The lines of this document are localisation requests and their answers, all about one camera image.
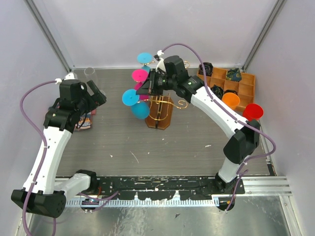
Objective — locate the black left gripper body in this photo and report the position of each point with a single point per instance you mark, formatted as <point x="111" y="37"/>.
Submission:
<point x="87" y="103"/>

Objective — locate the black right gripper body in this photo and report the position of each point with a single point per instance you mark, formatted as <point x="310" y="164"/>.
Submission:
<point x="161" y="82"/>

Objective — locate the blue wine glass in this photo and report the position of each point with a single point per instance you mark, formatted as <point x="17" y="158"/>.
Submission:
<point x="138" y="107"/>
<point x="145" y="59"/>

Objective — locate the clear wine glass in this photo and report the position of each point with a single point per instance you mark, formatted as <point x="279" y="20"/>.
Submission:
<point x="91" y="74"/>

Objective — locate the orange wine glass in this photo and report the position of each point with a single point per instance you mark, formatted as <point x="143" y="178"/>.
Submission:
<point x="231" y="100"/>

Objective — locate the red wine glass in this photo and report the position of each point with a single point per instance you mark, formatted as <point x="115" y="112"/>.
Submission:
<point x="253" y="111"/>

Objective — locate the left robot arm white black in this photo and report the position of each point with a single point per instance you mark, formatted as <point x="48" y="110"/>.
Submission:
<point x="39" y="194"/>

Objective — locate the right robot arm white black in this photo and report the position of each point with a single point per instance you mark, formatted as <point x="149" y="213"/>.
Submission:
<point x="171" y="74"/>

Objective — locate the pink wine glass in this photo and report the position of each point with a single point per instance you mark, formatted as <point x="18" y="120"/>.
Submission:
<point x="139" y="76"/>

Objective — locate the colourful packet under left gripper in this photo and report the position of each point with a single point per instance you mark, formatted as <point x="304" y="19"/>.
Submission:
<point x="85" y="123"/>

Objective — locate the dark rolled cloth rear left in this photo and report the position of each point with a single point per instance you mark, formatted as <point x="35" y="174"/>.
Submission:
<point x="208" y="69"/>

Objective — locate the dark rolled cloth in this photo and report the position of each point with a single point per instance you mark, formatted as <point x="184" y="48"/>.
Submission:
<point x="234" y="74"/>
<point x="230" y="91"/>
<point x="208" y="69"/>
<point x="218" y="91"/>

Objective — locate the dark rolled cloth front left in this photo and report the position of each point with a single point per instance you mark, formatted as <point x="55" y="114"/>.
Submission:
<point x="218" y="91"/>

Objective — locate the dark rolled cloth front right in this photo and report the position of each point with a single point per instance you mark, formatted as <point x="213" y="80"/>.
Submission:
<point x="230" y="91"/>

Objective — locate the dark rolled cloth rear right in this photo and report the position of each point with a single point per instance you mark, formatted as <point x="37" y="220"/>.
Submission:
<point x="234" y="74"/>

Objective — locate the wooden compartment tray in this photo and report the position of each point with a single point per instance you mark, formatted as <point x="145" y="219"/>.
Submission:
<point x="245" y="88"/>

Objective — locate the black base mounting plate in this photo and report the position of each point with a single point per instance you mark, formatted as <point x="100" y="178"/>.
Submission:
<point x="165" y="187"/>

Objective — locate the gold wire glass rack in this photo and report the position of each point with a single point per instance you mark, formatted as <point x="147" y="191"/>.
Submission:
<point x="160" y="109"/>

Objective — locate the white slotted cable duct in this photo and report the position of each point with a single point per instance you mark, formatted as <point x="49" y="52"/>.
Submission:
<point x="175" y="202"/>

